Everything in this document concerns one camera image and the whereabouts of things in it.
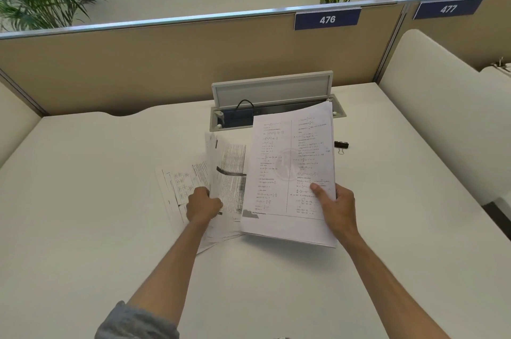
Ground person's left hand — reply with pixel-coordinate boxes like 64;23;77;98
186;187;224;226

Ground person's right hand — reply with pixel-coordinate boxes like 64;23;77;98
311;183;358;241

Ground printed papers with dark photo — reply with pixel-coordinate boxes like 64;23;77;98
204;132;248;244

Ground thick stack of printed papers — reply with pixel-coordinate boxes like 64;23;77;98
240;101;338;249

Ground person's left forearm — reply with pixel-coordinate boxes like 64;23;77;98
124;220;213;317

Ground person's right forearm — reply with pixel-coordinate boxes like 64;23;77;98
335;229;454;339

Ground printed sheet with tables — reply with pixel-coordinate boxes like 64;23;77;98
155;161;218;254

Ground grey desk socket box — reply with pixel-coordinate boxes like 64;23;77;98
210;71;347;132

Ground beige desk partition panel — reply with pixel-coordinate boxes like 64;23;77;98
373;0;511;84
0;2;408;117

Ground grey sleeve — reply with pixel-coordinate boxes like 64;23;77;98
94;300;180;339

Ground white side divider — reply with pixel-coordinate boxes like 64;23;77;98
378;29;511;206
0;70;43;168

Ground blue number label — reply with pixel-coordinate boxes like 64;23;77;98
294;8;362;31
413;0;485;20

